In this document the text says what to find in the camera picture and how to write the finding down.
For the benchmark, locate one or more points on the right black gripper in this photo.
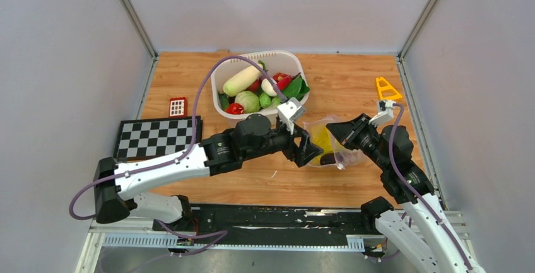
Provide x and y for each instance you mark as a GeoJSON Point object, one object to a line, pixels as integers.
{"type": "Point", "coordinates": [346, 132]}

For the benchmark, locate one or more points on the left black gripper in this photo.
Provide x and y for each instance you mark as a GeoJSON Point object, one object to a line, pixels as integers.
{"type": "Point", "coordinates": [308, 151]}

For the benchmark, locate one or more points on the yellow toy cabbage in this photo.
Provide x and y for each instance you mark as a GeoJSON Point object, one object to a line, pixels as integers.
{"type": "Point", "coordinates": [321, 137]}

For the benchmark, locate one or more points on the purple toy eggplant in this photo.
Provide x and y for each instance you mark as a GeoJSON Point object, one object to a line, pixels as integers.
{"type": "Point", "coordinates": [328, 159]}

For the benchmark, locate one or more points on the clear pink zip bag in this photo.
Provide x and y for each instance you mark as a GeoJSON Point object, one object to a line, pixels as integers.
{"type": "Point", "coordinates": [345, 158]}

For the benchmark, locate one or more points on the green toy cabbage head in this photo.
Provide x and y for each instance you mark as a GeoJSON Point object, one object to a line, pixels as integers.
{"type": "Point", "coordinates": [249, 101]}

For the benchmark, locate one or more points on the red toy tomato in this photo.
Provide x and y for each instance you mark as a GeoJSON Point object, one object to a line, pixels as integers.
{"type": "Point", "coordinates": [235, 109]}

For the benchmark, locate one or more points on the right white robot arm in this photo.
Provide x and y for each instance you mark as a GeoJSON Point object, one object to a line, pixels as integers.
{"type": "Point", "coordinates": [435, 247]}

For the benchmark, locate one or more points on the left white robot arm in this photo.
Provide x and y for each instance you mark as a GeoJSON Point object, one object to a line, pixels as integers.
{"type": "Point", "coordinates": [124, 188]}

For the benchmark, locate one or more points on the green toy leaf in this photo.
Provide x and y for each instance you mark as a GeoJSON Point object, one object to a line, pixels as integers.
{"type": "Point", "coordinates": [297, 88]}

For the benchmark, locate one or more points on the small green toy vegetable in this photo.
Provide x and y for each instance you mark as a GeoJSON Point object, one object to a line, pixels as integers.
{"type": "Point", "coordinates": [265, 100]}

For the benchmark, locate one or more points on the red toy chili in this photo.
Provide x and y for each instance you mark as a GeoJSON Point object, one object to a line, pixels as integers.
{"type": "Point", "coordinates": [283, 80]}

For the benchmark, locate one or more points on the long white toy radish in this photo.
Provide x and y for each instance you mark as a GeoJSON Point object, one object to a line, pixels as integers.
{"type": "Point", "coordinates": [241, 81]}

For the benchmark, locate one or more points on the red white grid block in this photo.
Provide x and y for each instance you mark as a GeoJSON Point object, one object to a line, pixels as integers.
{"type": "Point", "coordinates": [177, 107]}

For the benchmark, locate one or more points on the black white checkerboard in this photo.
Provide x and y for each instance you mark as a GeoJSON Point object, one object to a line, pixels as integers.
{"type": "Point", "coordinates": [151, 138]}

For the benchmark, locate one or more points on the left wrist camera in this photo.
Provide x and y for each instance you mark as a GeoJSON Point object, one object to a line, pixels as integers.
{"type": "Point", "coordinates": [289, 112]}

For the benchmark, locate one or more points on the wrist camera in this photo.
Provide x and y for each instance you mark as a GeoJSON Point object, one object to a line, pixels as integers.
{"type": "Point", "coordinates": [385, 113]}
{"type": "Point", "coordinates": [289, 112]}

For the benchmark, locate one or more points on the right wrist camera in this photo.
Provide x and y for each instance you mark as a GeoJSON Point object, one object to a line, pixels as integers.
{"type": "Point", "coordinates": [385, 113]}

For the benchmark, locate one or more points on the yellow plastic triangle frame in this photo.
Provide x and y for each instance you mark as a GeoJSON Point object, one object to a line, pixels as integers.
{"type": "Point", "coordinates": [386, 91]}

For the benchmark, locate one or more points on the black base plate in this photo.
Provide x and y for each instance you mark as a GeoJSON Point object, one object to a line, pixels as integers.
{"type": "Point", "coordinates": [276, 225]}

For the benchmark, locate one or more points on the white slotted cable duct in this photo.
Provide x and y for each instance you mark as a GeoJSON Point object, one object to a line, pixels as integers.
{"type": "Point", "coordinates": [132, 240]}

